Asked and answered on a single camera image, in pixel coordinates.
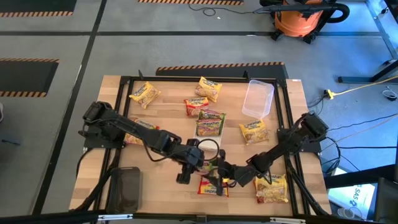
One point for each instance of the clear plastic cup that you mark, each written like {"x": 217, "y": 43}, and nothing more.
{"x": 345, "y": 213}

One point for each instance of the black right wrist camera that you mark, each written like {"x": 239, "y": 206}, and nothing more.
{"x": 221, "y": 162}

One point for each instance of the grey metal desk frame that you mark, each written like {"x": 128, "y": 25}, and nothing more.
{"x": 380, "y": 26}

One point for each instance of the white printed board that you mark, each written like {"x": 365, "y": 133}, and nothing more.
{"x": 351, "y": 199}

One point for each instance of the black aluminium rig frame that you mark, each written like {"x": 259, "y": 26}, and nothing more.
{"x": 171, "y": 79}

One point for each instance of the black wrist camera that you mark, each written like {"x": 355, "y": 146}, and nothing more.
{"x": 192, "y": 143}
{"x": 221, "y": 162}

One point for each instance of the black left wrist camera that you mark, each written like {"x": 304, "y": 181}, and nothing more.
{"x": 192, "y": 143}

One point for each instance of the dark smoked plastic bin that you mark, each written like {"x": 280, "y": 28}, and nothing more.
{"x": 124, "y": 189}

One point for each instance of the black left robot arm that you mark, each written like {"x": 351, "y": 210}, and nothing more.
{"x": 140, "y": 130}

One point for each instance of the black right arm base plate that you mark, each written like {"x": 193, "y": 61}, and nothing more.
{"x": 311, "y": 146}

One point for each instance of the orange shop vacuum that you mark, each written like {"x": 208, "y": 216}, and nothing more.
{"x": 295, "y": 25}

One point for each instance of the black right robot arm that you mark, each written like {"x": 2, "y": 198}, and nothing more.
{"x": 280, "y": 149}

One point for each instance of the white plastic bin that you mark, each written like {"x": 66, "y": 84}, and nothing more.
{"x": 205, "y": 144}

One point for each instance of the silver metal bracket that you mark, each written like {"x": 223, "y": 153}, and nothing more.
{"x": 115, "y": 216}
{"x": 287, "y": 220}

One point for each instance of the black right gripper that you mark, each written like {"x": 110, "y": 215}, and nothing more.
{"x": 241, "y": 175}

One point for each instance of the clear plastic bin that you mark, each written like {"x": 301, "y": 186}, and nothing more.
{"x": 258, "y": 99}

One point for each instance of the black desk leg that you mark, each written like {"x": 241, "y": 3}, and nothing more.
{"x": 357, "y": 80}

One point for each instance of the black hazard-striped floor mat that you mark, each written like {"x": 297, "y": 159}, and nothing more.
{"x": 37, "y": 5}
{"x": 189, "y": 2}
{"x": 217, "y": 71}
{"x": 25, "y": 76}

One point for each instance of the yellow Maruchan ramen pack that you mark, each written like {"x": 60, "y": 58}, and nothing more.
{"x": 273, "y": 189}
{"x": 209, "y": 88}
{"x": 144, "y": 94}
{"x": 254, "y": 132}

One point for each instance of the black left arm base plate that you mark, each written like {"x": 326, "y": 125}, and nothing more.
{"x": 93, "y": 142}

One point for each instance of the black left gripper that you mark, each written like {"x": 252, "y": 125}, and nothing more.
{"x": 192, "y": 157}

